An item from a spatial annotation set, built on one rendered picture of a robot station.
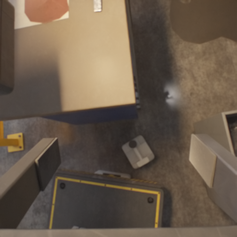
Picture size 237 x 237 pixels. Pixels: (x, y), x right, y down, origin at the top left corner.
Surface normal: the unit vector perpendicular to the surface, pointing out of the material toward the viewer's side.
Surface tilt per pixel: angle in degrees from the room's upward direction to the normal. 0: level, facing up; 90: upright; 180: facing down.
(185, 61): 0
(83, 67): 0
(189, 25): 0
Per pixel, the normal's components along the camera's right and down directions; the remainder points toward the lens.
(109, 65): -0.15, -0.12
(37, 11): -0.05, 0.51
